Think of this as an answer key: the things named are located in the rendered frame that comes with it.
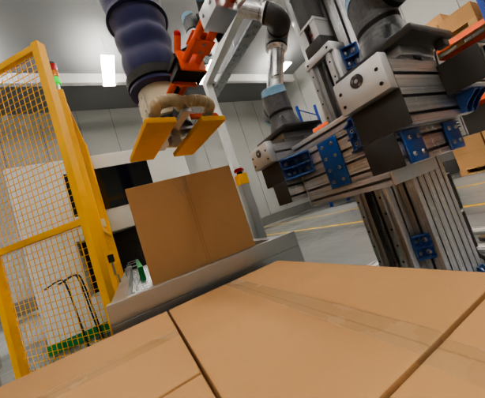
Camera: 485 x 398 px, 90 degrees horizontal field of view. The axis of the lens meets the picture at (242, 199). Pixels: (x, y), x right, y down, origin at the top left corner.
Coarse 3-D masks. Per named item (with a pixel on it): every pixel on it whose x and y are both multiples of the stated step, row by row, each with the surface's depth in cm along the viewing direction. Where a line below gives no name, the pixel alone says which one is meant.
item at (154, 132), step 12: (144, 120) 74; (156, 120) 75; (168, 120) 77; (144, 132) 78; (156, 132) 81; (168, 132) 84; (144, 144) 87; (156, 144) 91; (132, 156) 96; (144, 156) 99
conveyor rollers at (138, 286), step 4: (136, 268) 270; (144, 268) 233; (136, 272) 221; (148, 272) 185; (136, 276) 189; (148, 276) 160; (136, 280) 164; (140, 280) 157; (148, 280) 143; (136, 284) 141; (140, 284) 134; (144, 284) 134; (148, 284) 127; (136, 288) 125; (140, 288) 125; (144, 288) 118; (136, 292) 116
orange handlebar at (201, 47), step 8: (232, 0) 55; (200, 24) 60; (192, 32) 64; (200, 32) 62; (208, 32) 66; (216, 32) 63; (192, 40) 64; (200, 40) 64; (208, 40) 66; (192, 48) 65; (200, 48) 66; (208, 48) 67; (184, 56) 69; (200, 56) 70; (200, 64) 73; (168, 88) 82; (184, 88) 83
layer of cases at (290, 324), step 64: (192, 320) 55; (256, 320) 45; (320, 320) 37; (384, 320) 32; (448, 320) 28; (64, 384) 44; (128, 384) 37; (192, 384) 32; (256, 384) 28; (320, 384) 25; (384, 384) 23; (448, 384) 21
